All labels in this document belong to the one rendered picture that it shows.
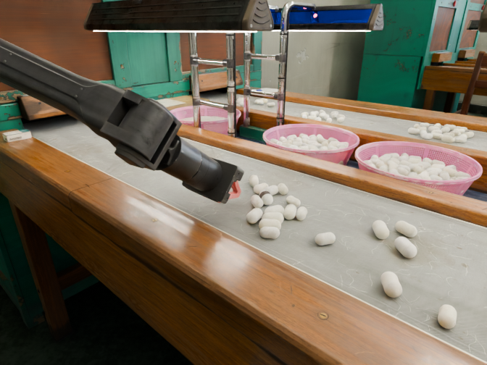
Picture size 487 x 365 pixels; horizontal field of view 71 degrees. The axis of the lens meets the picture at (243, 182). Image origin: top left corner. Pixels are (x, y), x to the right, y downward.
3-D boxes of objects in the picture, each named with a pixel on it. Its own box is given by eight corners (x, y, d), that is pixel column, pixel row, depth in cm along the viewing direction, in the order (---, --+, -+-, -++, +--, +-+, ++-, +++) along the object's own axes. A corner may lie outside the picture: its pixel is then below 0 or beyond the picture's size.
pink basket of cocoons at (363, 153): (455, 237, 66) (469, 193, 62) (330, 197, 82) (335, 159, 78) (480, 192, 84) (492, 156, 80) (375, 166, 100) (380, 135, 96)
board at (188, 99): (141, 116, 120) (140, 112, 120) (119, 109, 129) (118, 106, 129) (209, 102, 143) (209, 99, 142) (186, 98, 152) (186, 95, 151)
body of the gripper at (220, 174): (202, 156, 63) (175, 139, 57) (244, 170, 57) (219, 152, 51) (187, 188, 62) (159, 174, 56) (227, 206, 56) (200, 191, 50)
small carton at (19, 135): (8, 143, 92) (6, 135, 91) (3, 140, 94) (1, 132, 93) (32, 137, 96) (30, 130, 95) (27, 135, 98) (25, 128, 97)
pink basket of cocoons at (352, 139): (351, 192, 84) (356, 156, 80) (249, 177, 93) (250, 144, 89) (357, 157, 107) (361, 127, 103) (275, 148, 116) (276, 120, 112)
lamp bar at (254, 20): (248, 31, 61) (248, -16, 58) (83, 30, 98) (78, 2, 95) (275, 31, 66) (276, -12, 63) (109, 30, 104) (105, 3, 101)
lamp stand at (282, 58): (282, 146, 117) (289, -1, 99) (238, 135, 129) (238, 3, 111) (311, 135, 130) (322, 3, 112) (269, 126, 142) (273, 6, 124)
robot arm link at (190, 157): (165, 169, 47) (182, 132, 48) (136, 161, 51) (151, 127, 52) (196, 186, 52) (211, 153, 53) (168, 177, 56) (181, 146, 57)
